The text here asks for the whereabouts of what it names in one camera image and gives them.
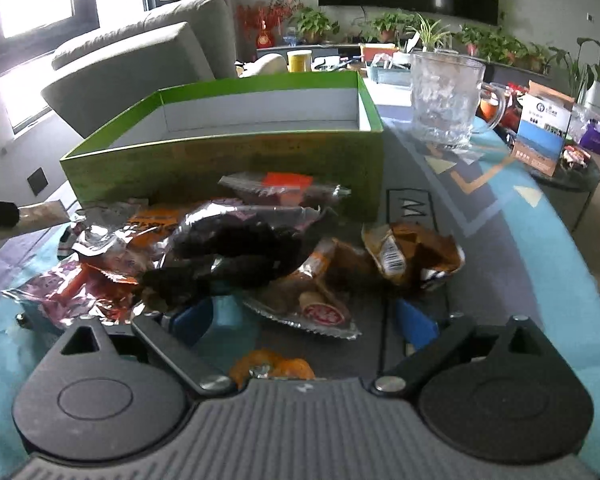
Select sausage packet with red label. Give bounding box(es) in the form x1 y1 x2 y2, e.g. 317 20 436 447
242 239 362 344

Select clear glass mug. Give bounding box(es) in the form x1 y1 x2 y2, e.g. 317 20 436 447
409 51 509 149

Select blue and white carton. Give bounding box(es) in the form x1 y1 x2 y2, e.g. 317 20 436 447
510 79 576 177

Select green potted plant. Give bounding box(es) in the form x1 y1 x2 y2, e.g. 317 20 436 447
454 24 519 61
372 12 416 44
294 7 341 44

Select clear packet with orange label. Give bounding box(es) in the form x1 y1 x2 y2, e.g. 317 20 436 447
218 172 352 209

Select orange foil snack packet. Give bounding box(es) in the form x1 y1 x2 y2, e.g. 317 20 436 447
60 200 193 262

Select yellow cup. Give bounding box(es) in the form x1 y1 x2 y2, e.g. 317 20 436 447
286 49 314 74

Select grey television cabinet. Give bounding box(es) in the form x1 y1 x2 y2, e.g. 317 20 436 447
256 42 552 79

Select white cloth bundle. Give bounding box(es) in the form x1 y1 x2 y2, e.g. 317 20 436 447
237 53 287 79

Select red flower arrangement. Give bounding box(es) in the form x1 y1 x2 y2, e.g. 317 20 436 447
235 0 302 49

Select orange bottle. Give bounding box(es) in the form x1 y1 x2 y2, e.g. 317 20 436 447
479 82 506 122

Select green cardboard box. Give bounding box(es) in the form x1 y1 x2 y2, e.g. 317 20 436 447
60 70 385 221

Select teal tray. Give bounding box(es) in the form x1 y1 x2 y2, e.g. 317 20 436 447
364 62 412 86

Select teal patterned table mat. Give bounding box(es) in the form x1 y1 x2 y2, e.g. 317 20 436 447
0 85 600 480

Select purple box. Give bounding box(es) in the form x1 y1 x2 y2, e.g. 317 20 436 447
579 124 600 156

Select small orange snack packet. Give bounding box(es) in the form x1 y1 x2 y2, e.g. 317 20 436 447
228 349 316 391

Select tall leafy plant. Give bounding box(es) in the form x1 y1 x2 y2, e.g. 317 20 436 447
549 37 600 99

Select grey sofa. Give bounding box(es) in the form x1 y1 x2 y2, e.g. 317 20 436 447
40 0 239 139

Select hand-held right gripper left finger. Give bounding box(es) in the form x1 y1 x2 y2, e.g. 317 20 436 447
59 299 237 396

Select dark round side table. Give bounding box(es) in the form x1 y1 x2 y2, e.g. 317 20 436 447
529 149 600 232

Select spider plant in pot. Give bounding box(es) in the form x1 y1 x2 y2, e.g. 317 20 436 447
404 13 454 54

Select black wall socket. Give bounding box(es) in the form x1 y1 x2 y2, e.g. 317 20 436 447
27 167 49 196

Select clear packet of dark snack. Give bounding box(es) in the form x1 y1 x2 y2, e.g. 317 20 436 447
139 254 292 312

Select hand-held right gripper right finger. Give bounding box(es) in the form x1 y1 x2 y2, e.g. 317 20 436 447
374 299 549 395

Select brown snack packet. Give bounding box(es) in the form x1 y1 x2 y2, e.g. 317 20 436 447
362 222 466 292

